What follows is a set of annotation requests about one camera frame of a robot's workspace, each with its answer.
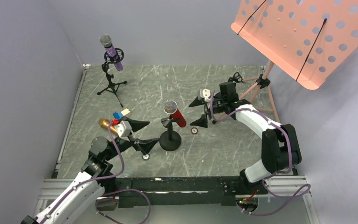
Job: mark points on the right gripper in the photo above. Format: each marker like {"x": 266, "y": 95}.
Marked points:
{"x": 209, "y": 108}

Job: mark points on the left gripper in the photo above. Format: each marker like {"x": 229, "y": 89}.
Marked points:
{"x": 134, "y": 139}

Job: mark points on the black round-base clip stand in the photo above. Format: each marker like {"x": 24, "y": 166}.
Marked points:
{"x": 169, "y": 140}

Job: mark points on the red glitter microphone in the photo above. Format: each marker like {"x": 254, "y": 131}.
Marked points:
{"x": 172, "y": 109}

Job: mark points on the gold microphone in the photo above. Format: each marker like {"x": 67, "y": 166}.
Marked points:
{"x": 104, "y": 124}

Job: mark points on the black round-base mic stand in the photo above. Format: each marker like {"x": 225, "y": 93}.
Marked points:
{"x": 236, "y": 78}

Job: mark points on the purple glitter microphone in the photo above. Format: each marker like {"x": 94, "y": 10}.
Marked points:
{"x": 115, "y": 55}

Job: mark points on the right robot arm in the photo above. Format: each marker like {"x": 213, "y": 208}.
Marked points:
{"x": 280, "y": 147}

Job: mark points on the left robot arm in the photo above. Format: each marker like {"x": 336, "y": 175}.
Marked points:
{"x": 97, "y": 177}

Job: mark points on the pink music stand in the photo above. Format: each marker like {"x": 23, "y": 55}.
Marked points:
{"x": 312, "y": 52}

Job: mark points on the brown poker chip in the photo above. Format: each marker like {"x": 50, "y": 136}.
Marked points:
{"x": 194, "y": 130}

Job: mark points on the blue white block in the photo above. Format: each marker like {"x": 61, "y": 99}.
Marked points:
{"x": 125, "y": 112}

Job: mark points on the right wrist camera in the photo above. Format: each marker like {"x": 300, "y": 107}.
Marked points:
{"x": 204, "y": 95}

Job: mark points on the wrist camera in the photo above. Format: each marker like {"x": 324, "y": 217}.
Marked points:
{"x": 122, "y": 126}
{"x": 204, "y": 95}

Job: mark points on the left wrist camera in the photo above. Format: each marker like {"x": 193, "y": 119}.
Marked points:
{"x": 122, "y": 126}

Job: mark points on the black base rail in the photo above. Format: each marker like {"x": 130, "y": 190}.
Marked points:
{"x": 141, "y": 191}

